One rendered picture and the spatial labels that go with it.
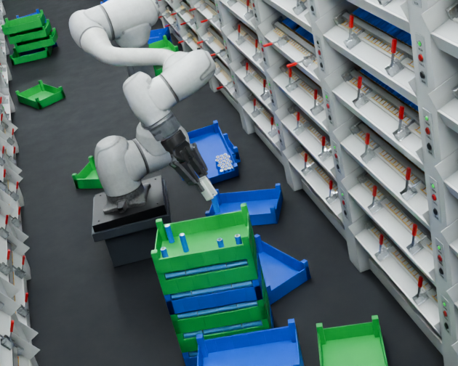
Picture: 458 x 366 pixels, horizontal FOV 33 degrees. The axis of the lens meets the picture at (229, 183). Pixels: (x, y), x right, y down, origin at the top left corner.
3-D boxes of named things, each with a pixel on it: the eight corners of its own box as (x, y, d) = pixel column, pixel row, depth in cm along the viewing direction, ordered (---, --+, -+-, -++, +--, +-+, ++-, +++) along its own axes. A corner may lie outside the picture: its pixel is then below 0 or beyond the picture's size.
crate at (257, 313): (175, 335, 249) (169, 315, 245) (179, 296, 267) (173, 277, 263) (267, 319, 246) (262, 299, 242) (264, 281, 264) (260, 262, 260)
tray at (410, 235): (442, 293, 216) (422, 262, 210) (352, 199, 269) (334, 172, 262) (501, 250, 216) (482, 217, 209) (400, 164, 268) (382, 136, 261)
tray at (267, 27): (326, 91, 259) (312, 70, 254) (269, 44, 312) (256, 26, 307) (375, 54, 258) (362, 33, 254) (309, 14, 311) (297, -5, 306)
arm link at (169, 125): (142, 131, 237) (153, 147, 239) (160, 121, 231) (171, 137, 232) (158, 118, 244) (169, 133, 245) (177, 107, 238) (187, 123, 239)
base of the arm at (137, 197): (101, 219, 311) (96, 207, 308) (110, 194, 331) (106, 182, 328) (144, 209, 308) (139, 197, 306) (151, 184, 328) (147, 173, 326)
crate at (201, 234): (157, 274, 238) (150, 253, 234) (161, 239, 255) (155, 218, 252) (253, 258, 235) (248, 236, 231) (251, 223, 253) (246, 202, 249)
